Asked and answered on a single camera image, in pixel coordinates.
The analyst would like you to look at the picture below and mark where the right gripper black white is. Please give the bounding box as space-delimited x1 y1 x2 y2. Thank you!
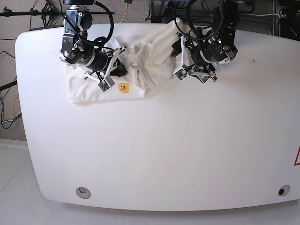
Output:
83 45 128 77

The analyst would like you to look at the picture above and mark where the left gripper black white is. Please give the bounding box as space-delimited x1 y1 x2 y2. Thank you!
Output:
171 32 218 83

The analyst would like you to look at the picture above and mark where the white printed T-shirt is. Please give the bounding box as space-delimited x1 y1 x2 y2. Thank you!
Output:
65 18 183 104

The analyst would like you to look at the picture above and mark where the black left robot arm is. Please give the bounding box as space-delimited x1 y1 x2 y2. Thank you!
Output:
171 0 240 83

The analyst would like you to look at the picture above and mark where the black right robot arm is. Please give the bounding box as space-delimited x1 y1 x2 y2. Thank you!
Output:
60 0 127 80

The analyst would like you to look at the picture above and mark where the black tripod pole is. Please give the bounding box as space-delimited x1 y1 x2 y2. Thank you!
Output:
0 7 114 17

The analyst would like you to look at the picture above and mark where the left table grommet hole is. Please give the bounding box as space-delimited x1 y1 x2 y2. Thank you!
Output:
75 187 91 199

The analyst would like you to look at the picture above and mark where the table grommet hole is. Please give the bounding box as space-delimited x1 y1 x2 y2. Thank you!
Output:
75 187 91 199
278 185 291 196

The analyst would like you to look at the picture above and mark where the right table grommet hole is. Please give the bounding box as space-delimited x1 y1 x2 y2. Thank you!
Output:
278 185 291 196

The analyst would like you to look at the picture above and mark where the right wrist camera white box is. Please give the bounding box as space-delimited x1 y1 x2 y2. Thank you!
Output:
98 76 115 92

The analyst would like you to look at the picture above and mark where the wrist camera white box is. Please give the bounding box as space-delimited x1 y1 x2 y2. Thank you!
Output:
173 67 189 82
98 76 115 92

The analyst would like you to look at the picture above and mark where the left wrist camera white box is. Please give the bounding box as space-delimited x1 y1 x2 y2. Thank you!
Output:
173 67 189 82

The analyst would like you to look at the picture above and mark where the yellow cable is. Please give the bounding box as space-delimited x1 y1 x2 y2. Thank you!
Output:
119 0 132 24

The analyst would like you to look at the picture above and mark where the black cables bundle top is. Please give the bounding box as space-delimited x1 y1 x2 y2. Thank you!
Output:
144 0 256 28

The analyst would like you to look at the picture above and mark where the black floor cable left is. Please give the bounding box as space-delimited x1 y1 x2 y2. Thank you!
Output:
0 50 23 129

